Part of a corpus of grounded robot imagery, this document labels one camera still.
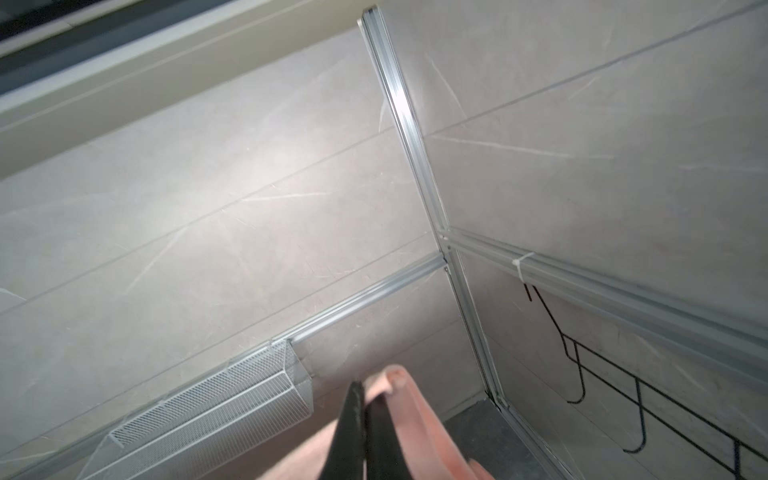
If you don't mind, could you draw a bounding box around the white wire mesh basket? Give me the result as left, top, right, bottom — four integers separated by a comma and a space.
80, 341, 314, 479

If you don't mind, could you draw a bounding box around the white zip tie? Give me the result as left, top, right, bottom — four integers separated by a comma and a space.
512, 252, 535, 284

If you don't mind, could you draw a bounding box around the salmon pink printed t-shirt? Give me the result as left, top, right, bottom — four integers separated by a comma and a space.
261, 365, 492, 479

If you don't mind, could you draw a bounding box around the black wire hook rack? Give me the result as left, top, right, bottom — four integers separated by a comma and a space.
525, 286, 767, 479

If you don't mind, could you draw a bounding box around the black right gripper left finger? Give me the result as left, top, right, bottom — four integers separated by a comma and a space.
319, 381, 366, 480

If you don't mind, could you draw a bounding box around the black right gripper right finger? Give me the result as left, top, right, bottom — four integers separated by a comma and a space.
365, 397, 413, 480

